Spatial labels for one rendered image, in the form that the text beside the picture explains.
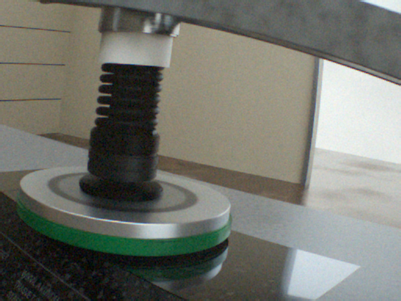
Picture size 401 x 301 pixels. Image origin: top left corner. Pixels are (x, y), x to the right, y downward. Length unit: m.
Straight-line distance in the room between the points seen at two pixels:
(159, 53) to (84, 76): 6.60
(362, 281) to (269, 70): 5.22
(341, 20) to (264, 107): 5.27
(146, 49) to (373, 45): 0.21
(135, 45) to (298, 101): 5.05
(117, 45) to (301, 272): 0.25
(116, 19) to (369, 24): 0.23
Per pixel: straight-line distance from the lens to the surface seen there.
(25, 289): 0.45
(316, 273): 0.43
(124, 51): 0.45
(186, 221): 0.42
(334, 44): 0.36
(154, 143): 0.48
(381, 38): 0.35
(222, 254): 0.45
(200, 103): 5.95
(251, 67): 5.68
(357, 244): 0.53
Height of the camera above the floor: 1.02
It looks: 8 degrees down
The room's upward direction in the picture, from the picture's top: 7 degrees clockwise
